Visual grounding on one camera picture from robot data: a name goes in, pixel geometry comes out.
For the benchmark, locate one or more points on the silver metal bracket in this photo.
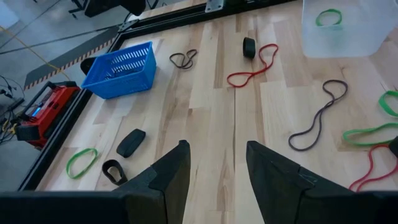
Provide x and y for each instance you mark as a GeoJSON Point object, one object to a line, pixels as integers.
{"type": "Point", "coordinates": [214, 5]}

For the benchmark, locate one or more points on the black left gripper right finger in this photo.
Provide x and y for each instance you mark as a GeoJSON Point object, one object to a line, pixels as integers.
{"type": "Point", "coordinates": [280, 193]}

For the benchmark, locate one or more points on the black wide rubber band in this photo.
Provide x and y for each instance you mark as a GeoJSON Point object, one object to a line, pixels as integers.
{"type": "Point", "coordinates": [130, 143]}
{"type": "Point", "coordinates": [105, 169]}
{"type": "Point", "coordinates": [248, 48]}

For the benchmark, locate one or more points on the red black power station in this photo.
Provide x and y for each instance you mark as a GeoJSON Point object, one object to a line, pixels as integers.
{"type": "Point", "coordinates": [46, 115]}

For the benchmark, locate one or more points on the red rubber band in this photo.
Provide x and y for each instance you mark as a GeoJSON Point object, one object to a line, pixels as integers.
{"type": "Point", "coordinates": [262, 67]}
{"type": "Point", "coordinates": [370, 158]}

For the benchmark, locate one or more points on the blue plastic basket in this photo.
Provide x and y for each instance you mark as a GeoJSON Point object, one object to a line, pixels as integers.
{"type": "Point", "coordinates": [124, 84]}

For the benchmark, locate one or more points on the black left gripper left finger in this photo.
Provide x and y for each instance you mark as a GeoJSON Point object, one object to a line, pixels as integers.
{"type": "Point", "coordinates": [168, 186]}

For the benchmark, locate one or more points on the clear plastic container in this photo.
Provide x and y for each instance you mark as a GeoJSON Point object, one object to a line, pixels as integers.
{"type": "Point", "coordinates": [357, 37]}

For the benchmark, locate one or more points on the dark thin rubber band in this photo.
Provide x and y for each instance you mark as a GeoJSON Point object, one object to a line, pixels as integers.
{"type": "Point", "coordinates": [321, 111]}
{"type": "Point", "coordinates": [171, 57]}

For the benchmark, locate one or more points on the green rubber band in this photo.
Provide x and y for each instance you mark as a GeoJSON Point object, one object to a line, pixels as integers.
{"type": "Point", "coordinates": [370, 129]}
{"type": "Point", "coordinates": [85, 149]}
{"type": "Point", "coordinates": [329, 10]}
{"type": "Point", "coordinates": [382, 105]}

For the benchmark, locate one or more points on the black table clamp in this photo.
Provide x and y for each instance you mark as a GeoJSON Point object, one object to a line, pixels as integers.
{"type": "Point", "coordinates": [87, 65]}

